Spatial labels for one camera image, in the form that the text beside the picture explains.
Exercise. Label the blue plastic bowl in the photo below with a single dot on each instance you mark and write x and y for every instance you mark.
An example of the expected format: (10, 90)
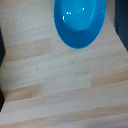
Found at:
(80, 23)

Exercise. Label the black open storage case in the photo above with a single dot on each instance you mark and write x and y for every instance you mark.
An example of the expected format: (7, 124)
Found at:
(1, 50)

